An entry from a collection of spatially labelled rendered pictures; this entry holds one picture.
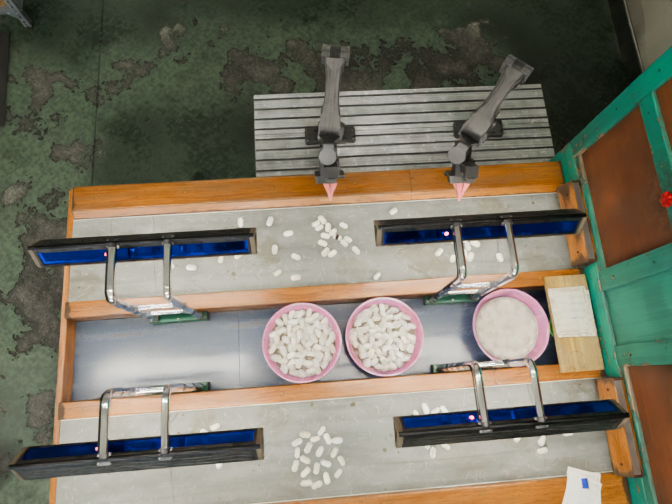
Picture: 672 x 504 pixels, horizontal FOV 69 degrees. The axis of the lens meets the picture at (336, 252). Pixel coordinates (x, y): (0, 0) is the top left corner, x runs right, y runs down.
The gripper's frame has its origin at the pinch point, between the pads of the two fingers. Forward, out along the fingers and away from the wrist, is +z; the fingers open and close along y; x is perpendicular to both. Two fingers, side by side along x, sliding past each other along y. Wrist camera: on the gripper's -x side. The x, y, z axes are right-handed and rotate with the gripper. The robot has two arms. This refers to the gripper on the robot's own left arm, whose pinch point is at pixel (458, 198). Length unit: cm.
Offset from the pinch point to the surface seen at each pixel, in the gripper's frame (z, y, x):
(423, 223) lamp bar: -3.9, -19.8, -30.1
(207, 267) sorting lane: 20, -89, -2
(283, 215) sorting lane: 7, -62, 10
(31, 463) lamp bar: 39, -124, -67
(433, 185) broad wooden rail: -0.9, -5.8, 12.7
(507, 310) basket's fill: 37.7, 15.9, -15.1
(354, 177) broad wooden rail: -4.5, -34.8, 15.7
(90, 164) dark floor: 8, -166, 105
